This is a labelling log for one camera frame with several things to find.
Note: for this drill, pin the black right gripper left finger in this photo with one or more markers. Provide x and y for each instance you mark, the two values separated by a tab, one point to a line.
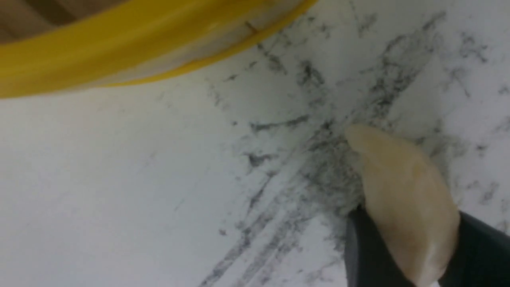
368	262

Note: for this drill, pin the bamboo steamer tray yellow rim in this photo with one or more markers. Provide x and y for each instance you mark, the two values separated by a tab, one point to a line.
56	45

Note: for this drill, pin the white dumpling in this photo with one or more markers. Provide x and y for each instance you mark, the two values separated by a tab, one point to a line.
409	201

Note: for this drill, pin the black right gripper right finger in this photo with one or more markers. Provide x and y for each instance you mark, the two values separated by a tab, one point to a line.
481	259

